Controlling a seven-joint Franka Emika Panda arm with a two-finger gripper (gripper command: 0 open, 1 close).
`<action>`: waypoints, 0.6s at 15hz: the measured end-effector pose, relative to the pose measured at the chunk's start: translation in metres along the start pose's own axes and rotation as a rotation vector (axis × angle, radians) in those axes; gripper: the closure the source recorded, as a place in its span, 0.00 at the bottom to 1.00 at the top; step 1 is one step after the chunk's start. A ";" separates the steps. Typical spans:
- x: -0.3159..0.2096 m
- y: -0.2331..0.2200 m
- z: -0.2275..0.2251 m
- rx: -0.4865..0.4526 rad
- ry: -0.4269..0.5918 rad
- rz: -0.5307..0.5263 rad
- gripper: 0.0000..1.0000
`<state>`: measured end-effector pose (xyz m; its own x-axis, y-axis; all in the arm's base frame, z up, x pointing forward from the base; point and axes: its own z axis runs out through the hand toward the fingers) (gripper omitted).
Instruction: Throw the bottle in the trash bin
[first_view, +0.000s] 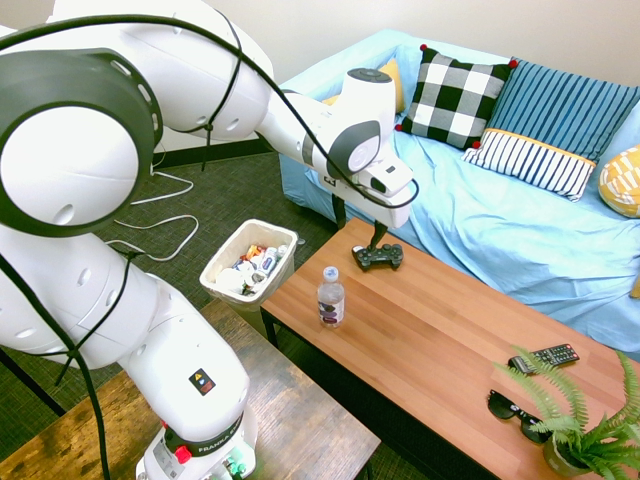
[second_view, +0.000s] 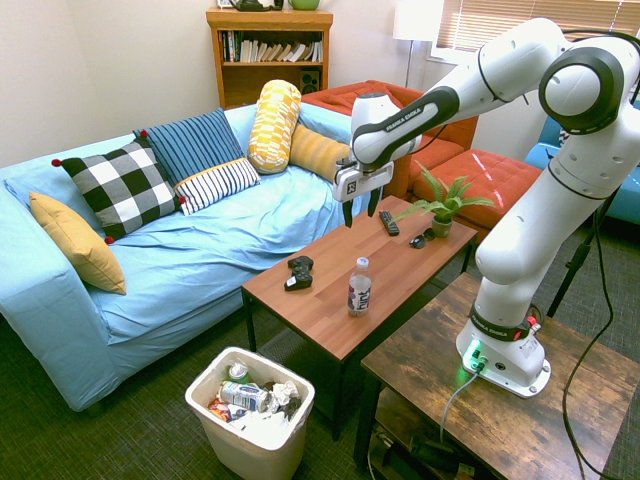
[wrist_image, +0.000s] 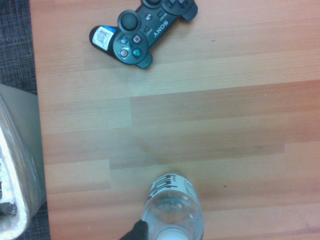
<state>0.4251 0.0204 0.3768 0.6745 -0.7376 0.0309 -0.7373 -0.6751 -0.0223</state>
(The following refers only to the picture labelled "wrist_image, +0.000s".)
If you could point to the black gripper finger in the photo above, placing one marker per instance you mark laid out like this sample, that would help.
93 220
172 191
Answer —
136 231

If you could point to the clear plastic bottle white label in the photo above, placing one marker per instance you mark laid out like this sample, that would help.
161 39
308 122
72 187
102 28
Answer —
172 212

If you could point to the black Sony game controller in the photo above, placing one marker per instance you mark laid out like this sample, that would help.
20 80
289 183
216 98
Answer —
140 32

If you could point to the grey trash bin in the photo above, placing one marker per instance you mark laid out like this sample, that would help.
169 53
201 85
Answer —
30 140

